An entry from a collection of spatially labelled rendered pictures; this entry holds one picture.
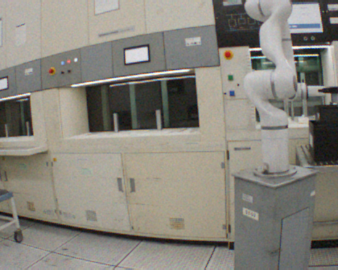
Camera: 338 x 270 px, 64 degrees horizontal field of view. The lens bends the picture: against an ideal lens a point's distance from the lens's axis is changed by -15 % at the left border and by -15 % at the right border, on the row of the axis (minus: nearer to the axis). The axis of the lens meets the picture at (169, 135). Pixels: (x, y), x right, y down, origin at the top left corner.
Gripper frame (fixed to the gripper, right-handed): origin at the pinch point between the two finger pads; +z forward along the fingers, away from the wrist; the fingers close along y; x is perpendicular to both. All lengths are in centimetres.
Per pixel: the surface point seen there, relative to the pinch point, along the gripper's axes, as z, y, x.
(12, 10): -257, -36, 104
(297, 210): -23, 39, -47
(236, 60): -56, -39, 22
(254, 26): -41, -38, 44
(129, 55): -129, -36, 33
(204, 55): -77, -37, 26
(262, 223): -37, 44, -51
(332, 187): 6, -39, -63
